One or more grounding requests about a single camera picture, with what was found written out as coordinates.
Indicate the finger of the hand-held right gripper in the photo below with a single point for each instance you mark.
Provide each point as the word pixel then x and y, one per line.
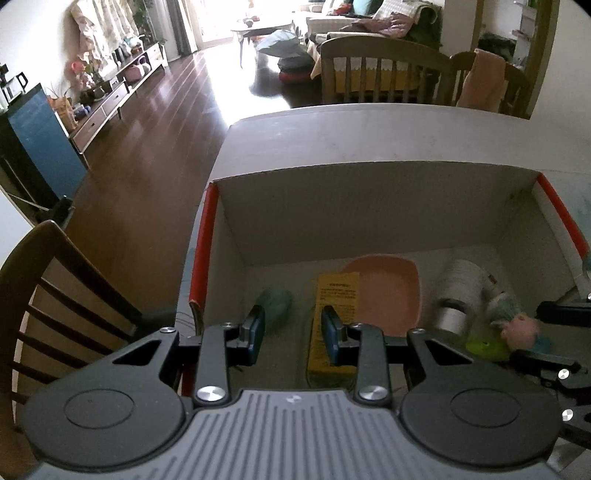
pixel 549 367
pixel 568 314

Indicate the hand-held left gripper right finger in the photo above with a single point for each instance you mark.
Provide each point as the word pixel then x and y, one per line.
pixel 330 334

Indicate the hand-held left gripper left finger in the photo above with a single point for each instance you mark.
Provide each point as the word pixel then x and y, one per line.
pixel 254 332

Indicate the green-lidded spice jar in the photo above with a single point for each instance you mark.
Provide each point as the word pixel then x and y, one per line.
pixel 274 304

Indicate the small yellow carton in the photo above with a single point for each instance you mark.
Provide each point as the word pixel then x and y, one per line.
pixel 339 288

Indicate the pink pig toy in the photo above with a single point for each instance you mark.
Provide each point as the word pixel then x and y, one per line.
pixel 519 328

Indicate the green and orange toy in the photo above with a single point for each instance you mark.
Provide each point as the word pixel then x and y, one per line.
pixel 485 349

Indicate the pink heart-shaped bowl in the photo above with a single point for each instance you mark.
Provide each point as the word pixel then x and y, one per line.
pixel 388 295

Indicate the small white bottle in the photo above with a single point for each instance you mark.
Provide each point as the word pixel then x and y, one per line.
pixel 461 286

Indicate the red cardboard box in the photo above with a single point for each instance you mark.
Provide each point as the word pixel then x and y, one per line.
pixel 369 207

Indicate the dark wooden slatted chair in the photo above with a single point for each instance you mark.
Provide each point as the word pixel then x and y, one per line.
pixel 69 277

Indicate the wooden dining chair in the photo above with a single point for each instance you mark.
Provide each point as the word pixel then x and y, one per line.
pixel 517 87
pixel 383 60

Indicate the beige towel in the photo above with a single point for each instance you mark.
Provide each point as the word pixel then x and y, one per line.
pixel 482 81

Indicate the dark round floor cushion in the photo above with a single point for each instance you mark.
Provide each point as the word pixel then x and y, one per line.
pixel 295 71

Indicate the wooden television cabinet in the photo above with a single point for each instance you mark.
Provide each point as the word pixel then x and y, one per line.
pixel 115 101

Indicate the blue-grey floor cushion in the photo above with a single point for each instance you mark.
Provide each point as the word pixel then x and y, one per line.
pixel 281 46

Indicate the black cabinet blue panel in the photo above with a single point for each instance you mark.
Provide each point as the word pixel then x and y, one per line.
pixel 41 138

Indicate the pink bag under television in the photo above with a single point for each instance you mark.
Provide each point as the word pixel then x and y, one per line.
pixel 136 69

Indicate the white coffee table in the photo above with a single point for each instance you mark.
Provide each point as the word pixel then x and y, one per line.
pixel 258 27

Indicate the pink artificial flowers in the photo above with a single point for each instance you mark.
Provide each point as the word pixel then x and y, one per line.
pixel 83 71

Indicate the grey sofa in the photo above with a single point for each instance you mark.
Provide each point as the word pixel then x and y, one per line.
pixel 351 23

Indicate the reddish sofa blanket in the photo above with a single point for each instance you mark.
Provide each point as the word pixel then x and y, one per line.
pixel 383 25

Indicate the grey curtain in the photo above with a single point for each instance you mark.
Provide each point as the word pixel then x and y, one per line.
pixel 178 27

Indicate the green potted plant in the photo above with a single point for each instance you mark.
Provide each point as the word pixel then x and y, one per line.
pixel 145 18

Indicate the black kettle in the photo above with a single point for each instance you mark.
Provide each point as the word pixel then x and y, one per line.
pixel 16 85

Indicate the floral cloth covered television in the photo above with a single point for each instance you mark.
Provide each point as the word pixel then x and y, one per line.
pixel 101 23

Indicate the wooden door frame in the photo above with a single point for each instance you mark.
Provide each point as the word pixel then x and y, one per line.
pixel 542 60

